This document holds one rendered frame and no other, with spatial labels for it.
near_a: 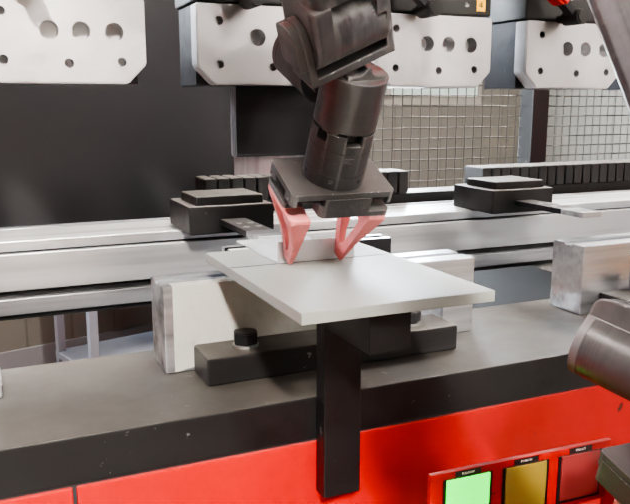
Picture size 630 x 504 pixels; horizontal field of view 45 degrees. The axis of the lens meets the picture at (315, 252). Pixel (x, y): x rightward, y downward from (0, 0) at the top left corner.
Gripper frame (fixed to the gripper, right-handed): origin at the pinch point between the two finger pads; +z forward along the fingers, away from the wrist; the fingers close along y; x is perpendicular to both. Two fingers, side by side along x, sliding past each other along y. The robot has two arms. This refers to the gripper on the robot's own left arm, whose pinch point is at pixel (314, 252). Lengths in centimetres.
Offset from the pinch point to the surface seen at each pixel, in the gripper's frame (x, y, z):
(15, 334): -201, 23, 197
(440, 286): 12.7, -6.0, -5.3
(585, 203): -30, -67, 19
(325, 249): -0.9, -1.6, 0.5
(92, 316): -164, -3, 157
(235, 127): -14.8, 4.7, -5.9
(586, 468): 24.3, -20.6, 9.3
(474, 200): -30, -43, 17
